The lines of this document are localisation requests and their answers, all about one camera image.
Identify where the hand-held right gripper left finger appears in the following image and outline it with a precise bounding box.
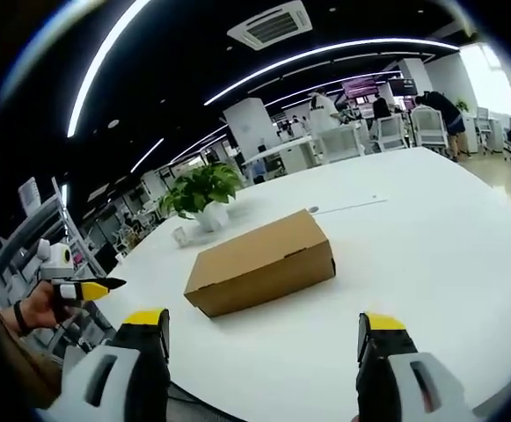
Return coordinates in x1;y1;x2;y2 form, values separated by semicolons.
39;308;172;422

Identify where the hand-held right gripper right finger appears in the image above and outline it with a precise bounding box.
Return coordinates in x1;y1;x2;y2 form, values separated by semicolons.
354;311;480;422

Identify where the brown cardboard shoe box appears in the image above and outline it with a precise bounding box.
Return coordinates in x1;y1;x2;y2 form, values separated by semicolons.
183;208;337;318

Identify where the person's left hand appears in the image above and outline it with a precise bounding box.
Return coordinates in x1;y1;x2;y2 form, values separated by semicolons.
19;280;69;331

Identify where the grey metal shelf rack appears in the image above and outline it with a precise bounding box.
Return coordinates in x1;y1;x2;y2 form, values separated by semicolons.
0;175;106;309

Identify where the black wristband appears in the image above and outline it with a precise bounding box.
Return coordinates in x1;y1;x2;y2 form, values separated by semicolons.
12;300;31;336

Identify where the white round table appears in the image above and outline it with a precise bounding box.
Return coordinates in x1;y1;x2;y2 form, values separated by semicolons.
85;146;511;422

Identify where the green potted plant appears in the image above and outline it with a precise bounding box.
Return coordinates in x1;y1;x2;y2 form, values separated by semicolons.
157;162;244;233

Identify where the white square pillar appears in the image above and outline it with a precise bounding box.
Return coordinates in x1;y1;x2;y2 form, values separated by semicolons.
223;97;282;164

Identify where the white office desk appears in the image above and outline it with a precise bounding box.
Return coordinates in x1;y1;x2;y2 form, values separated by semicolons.
241;135;322;177

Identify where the white mesh office chair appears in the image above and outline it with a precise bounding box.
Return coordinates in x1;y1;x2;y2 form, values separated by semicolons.
316;124;366;164
374;114;410;153
411;106;450;156

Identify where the ceiling air conditioner vent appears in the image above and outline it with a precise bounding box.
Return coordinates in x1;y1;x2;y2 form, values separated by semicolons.
227;0;314;47

